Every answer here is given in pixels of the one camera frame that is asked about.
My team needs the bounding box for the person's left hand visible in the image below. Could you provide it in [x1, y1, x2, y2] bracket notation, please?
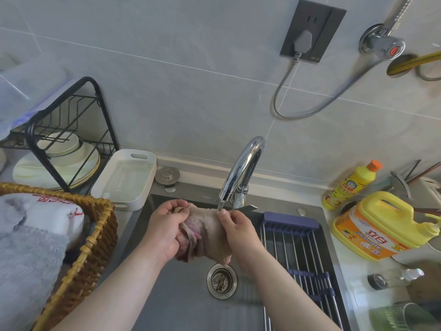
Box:
[144, 199, 190, 265]

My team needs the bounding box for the person's right hand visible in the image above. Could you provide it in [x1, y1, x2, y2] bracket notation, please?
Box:
[219, 208, 266, 268]

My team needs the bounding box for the pink dish cloth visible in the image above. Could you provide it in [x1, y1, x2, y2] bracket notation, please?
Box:
[174, 205, 235, 267]

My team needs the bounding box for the person's left forearm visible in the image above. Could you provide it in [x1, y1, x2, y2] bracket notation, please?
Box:
[51, 243, 167, 331]

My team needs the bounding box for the person's right forearm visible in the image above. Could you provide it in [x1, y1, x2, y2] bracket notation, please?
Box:
[237, 248, 342, 331]

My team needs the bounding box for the white countertop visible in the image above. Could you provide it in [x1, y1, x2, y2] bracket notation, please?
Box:
[103, 156, 441, 331]

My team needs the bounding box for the round metal sink drain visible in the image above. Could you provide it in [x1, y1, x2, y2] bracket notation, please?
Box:
[206, 263, 238, 300]

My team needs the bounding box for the dark sink drain basket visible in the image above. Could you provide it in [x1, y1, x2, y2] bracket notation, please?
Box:
[260, 211, 345, 331]

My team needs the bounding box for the small grey sink plug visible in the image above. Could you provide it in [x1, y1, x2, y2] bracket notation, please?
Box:
[155, 167, 181, 185]

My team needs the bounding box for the chrome faucet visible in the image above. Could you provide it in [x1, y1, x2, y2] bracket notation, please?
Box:
[218, 136, 266, 212]

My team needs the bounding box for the orange woven basket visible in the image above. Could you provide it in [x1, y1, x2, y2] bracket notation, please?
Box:
[0, 182, 119, 331]

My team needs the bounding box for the steel sink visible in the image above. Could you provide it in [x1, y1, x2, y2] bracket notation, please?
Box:
[100, 182, 359, 331]

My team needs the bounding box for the white plate stack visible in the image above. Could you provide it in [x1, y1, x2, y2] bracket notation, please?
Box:
[12, 141, 101, 191]

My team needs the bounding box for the orange cap yellow bottle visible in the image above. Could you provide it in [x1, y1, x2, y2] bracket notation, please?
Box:
[321, 160, 383, 211]

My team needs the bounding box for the white ceramic bowl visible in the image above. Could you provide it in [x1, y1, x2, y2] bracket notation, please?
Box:
[36, 131, 82, 157]

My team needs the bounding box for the yellow detergent bottle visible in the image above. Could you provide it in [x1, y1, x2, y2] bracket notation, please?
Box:
[330, 191, 441, 262]

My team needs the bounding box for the grey white cloth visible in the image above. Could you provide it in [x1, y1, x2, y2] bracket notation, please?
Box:
[0, 194, 69, 331]

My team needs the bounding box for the small dark liquid spray bottle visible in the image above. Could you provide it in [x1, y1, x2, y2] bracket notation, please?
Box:
[367, 268, 425, 291]

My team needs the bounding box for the green tinted ribbed glass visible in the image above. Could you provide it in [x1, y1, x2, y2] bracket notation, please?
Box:
[368, 301, 441, 331]

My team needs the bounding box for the dark chopstick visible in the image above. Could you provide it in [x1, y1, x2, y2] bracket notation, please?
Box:
[403, 159, 422, 182]

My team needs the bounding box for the beige utensil holder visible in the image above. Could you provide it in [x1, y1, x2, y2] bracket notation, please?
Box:
[406, 177, 441, 212]

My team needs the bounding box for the brown chopstick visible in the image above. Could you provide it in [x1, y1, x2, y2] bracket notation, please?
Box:
[406, 161, 441, 185]

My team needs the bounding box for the pale blue plastic bag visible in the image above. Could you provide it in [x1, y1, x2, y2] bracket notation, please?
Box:
[0, 55, 75, 142]

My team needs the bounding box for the chrome valve red dot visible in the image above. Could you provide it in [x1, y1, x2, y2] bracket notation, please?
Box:
[358, 23, 406, 61]

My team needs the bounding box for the black wire rack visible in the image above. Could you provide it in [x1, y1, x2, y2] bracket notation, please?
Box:
[0, 76, 119, 194]

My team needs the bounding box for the grey power cable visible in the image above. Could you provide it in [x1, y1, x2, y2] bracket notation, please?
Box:
[272, 29, 390, 120]

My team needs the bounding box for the dark wall socket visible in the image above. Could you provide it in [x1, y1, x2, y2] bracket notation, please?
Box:
[279, 0, 347, 63]

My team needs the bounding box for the metal flexible hose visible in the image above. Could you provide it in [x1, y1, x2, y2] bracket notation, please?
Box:
[415, 62, 441, 81]
[382, 0, 416, 31]

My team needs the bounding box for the yellow gas hose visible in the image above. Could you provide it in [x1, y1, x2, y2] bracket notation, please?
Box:
[385, 51, 441, 78]

